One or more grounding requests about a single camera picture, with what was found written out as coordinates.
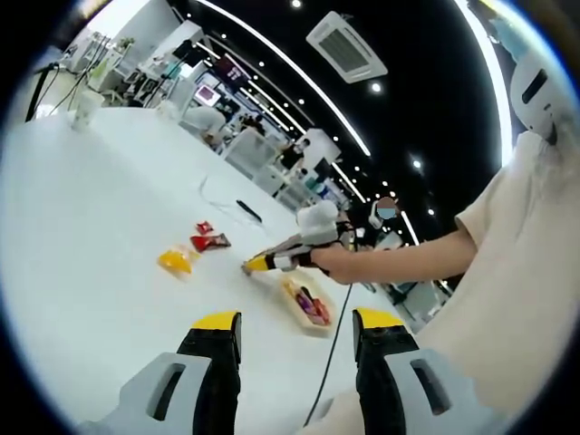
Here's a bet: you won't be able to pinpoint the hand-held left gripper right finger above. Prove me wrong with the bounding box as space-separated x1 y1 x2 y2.
352 307 508 435

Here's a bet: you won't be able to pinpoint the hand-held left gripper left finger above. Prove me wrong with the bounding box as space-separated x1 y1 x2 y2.
79 310 243 435

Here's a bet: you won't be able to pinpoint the pale pink food tongs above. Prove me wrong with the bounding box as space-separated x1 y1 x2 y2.
239 233 309 276

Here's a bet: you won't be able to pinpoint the bright red food bar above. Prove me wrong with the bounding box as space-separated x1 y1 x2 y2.
310 298 332 326

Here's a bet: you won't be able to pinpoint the beige hexagonal container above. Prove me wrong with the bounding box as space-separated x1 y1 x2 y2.
276 275 336 337

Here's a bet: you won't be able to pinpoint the dark red food bar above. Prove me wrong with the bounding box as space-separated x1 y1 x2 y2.
189 232 232 253

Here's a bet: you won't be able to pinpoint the person's right hand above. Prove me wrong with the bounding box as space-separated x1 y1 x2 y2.
295 246 353 283

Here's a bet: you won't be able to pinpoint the black oblong device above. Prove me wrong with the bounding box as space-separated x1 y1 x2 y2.
236 199 264 223

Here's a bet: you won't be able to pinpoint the white mesh office chair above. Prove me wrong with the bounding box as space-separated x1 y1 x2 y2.
226 129 277 176

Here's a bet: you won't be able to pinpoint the round ceiling downlights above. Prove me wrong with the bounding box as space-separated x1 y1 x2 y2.
217 0 436 218

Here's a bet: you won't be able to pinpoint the long ceiling light strip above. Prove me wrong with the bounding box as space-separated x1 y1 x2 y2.
194 0 372 157
452 0 514 167

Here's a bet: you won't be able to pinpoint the operator in beige sleeve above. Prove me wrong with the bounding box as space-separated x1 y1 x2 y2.
307 130 579 435

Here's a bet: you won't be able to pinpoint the pink lit desktop monitor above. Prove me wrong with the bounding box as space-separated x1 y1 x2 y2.
195 84 222 108

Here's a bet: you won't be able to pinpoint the dark hanging display screen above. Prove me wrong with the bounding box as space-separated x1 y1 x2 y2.
216 53 251 86

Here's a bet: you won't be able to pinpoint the ceiling air conditioner vent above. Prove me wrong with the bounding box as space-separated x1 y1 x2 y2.
305 11 390 85

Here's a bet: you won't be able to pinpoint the white paper cup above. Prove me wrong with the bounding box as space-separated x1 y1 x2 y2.
71 89 106 133

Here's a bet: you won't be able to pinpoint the white worn device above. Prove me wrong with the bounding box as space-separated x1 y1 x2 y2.
510 53 572 146

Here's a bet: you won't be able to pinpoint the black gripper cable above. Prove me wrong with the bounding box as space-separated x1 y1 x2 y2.
302 283 354 428

